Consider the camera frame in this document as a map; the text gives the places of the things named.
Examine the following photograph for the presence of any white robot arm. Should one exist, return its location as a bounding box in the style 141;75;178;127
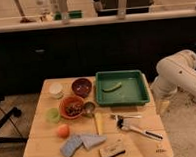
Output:
151;49;196;100

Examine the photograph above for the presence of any purple bowl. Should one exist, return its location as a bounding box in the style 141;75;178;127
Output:
72;78;92;98

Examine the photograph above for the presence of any orange bowl with food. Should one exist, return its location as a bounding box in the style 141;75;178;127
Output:
59;95;84;120

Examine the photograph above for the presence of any green plastic tray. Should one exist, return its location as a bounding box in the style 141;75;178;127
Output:
95;70;150;106

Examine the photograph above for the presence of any small metal cup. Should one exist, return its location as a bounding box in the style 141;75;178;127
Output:
83;101;95;117

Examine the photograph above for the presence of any yellow banana-like stick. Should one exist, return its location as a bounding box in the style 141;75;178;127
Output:
95;112;104;135

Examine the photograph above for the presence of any silver fork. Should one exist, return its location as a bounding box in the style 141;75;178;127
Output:
110;114;142;120

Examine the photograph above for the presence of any white cup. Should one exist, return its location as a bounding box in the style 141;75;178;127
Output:
49;82;63;100

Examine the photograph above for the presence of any light green cup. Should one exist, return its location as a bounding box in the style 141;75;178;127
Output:
46;108;61;124

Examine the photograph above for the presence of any orange peach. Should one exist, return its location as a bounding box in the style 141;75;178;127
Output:
57;124;70;138

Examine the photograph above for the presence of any grey cloth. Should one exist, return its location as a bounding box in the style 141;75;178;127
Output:
80;134;106;150

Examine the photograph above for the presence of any wooden block eraser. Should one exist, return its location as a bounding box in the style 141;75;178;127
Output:
99;140;126;157

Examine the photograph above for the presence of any blue sponge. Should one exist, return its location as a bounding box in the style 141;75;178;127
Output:
60;134;83;157

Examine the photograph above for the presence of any black chair base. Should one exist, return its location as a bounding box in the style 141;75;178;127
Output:
0;90;29;147

